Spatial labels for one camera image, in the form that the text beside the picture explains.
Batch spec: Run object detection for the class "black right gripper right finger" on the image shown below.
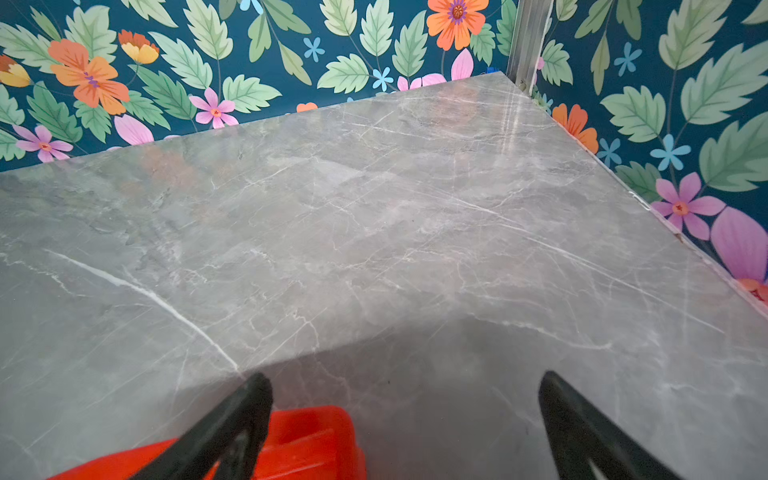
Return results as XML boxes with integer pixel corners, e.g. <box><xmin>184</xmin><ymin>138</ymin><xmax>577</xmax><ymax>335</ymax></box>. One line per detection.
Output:
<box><xmin>538</xmin><ymin>371</ymin><xmax>679</xmax><ymax>479</ymax></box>

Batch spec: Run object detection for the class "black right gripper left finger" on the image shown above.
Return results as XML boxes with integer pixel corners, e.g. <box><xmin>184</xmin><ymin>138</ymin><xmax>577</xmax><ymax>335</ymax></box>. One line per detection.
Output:
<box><xmin>133</xmin><ymin>372</ymin><xmax>273</xmax><ymax>479</ymax></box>

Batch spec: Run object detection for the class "red plastic bin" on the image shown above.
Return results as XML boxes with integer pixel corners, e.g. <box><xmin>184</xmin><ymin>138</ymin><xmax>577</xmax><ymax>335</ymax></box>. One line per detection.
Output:
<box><xmin>55</xmin><ymin>406</ymin><xmax>367</xmax><ymax>480</ymax></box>

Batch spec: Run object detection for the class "aluminium corner frame post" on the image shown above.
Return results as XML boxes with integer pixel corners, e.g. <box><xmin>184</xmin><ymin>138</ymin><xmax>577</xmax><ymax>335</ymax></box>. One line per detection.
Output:
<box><xmin>506</xmin><ymin>0</ymin><xmax>554</xmax><ymax>94</ymax></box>

